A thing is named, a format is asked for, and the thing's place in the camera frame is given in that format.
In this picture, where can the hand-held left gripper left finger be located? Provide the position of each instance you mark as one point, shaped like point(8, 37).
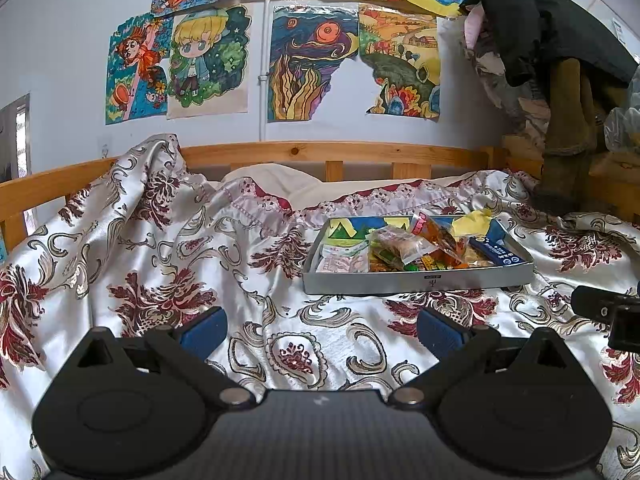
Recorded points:
point(205, 332)

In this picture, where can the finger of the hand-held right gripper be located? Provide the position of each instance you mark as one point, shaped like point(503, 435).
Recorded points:
point(590, 302)

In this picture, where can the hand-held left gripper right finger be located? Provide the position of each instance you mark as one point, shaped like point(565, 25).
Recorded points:
point(437, 332)

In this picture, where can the grey tray with drawing lining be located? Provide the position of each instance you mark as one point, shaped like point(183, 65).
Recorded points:
point(400, 282)

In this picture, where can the orange jelly packet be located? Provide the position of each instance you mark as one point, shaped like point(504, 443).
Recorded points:
point(440, 237)

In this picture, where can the clear peanut snack packet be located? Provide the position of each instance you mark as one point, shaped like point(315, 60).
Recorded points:
point(400, 245)

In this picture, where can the blue snack packet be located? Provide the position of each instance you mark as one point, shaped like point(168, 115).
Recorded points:
point(500, 252)

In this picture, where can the white green snack packet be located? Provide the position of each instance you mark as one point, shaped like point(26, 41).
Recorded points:
point(342, 260)

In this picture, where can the floral satin blanket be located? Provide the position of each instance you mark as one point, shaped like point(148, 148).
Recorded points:
point(150, 240)

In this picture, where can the white pillow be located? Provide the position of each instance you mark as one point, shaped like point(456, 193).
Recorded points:
point(265, 177)

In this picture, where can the clear plastic bag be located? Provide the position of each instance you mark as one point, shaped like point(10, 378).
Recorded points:
point(622, 127)

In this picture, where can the pile of clothes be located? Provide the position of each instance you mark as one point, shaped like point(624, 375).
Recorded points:
point(490, 65)

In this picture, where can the dark jacket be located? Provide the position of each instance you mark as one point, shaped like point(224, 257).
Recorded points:
point(540, 10)

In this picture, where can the white wall pipe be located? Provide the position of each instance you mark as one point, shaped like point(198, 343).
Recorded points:
point(263, 110)

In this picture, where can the red-haired girl wall poster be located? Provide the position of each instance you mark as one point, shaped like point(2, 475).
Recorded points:
point(135, 70)

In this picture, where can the blond child wall poster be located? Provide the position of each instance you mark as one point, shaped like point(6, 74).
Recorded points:
point(205, 60)

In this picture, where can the swirly seaweed wall poster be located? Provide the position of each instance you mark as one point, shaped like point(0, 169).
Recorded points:
point(305, 60)

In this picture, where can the torn landscape wall poster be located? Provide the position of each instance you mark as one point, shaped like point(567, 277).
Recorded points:
point(400, 40)

